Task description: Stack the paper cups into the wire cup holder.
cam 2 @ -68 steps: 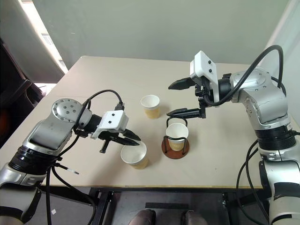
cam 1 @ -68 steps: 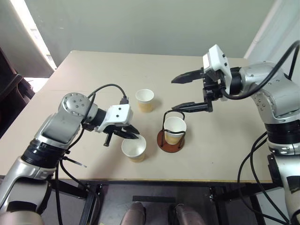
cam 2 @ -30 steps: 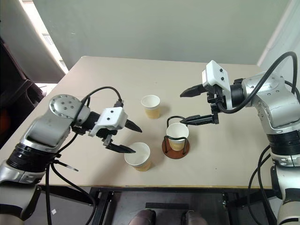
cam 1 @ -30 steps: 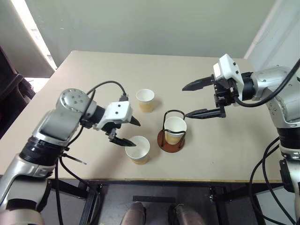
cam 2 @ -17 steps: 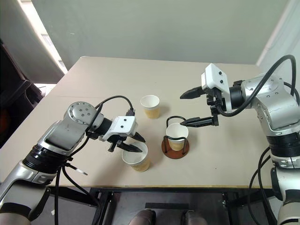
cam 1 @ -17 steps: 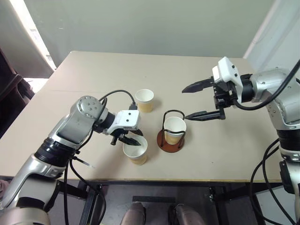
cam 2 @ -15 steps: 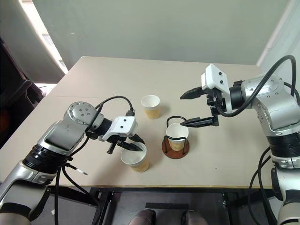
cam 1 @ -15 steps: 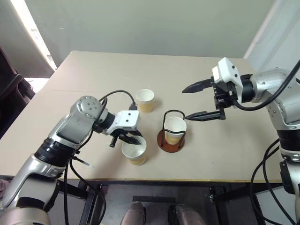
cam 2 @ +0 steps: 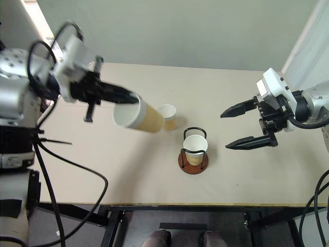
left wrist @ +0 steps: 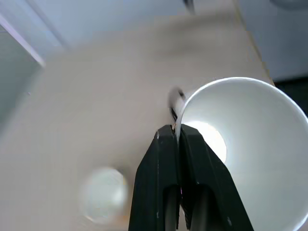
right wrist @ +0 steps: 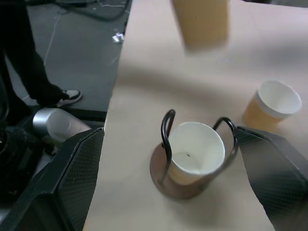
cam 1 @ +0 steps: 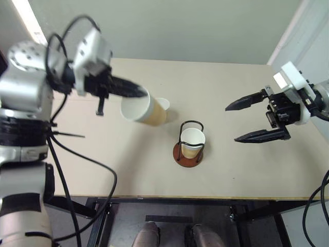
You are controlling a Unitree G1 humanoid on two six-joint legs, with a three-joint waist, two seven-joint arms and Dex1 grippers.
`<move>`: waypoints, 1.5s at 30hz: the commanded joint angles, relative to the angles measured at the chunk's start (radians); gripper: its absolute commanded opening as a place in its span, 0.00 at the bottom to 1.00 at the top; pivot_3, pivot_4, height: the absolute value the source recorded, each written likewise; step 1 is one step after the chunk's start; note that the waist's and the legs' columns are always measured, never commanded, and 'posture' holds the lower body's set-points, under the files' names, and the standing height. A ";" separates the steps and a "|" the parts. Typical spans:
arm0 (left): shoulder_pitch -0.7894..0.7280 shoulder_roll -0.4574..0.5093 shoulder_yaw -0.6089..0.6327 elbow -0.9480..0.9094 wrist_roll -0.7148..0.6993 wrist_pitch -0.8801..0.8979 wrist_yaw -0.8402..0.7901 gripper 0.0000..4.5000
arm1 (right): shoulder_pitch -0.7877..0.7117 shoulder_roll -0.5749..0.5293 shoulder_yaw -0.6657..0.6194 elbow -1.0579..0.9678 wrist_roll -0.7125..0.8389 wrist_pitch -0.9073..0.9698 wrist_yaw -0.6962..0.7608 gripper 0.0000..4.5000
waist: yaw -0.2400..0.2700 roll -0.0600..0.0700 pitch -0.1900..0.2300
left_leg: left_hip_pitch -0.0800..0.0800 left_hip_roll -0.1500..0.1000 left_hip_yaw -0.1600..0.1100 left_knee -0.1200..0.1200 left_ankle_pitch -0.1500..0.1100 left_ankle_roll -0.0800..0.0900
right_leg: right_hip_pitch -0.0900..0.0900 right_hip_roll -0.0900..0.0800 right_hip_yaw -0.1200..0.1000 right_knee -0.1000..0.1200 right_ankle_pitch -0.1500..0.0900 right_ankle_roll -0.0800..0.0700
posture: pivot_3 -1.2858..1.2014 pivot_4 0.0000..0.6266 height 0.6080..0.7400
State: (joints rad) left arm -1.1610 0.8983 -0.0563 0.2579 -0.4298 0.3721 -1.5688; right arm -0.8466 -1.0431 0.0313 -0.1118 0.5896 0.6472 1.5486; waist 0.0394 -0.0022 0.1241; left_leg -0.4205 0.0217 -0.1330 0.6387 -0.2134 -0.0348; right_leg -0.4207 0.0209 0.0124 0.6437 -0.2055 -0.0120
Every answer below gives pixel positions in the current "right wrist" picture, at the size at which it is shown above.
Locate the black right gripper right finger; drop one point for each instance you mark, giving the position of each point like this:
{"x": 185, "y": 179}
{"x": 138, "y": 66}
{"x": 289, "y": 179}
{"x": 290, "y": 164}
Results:
{"x": 274, "y": 173}

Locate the person in black trousers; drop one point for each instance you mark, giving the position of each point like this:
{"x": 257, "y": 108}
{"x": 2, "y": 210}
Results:
{"x": 26, "y": 60}

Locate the black and white sneaker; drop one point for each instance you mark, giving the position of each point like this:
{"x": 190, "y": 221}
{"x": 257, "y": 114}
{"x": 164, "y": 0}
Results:
{"x": 69, "y": 96}

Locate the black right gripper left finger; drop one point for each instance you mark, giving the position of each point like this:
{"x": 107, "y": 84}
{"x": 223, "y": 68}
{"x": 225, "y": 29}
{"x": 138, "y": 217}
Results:
{"x": 72, "y": 178}

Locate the silver robot leg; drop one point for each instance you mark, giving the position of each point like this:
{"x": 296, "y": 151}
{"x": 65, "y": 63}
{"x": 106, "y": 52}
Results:
{"x": 53, "y": 125}

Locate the orange ribbed paper cup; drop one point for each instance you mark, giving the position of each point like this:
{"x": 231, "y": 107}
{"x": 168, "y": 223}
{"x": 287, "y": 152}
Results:
{"x": 204, "y": 21}
{"x": 192, "y": 158}
{"x": 272, "y": 103}

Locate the white paper scrap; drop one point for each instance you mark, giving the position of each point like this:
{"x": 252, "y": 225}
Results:
{"x": 118, "y": 37}

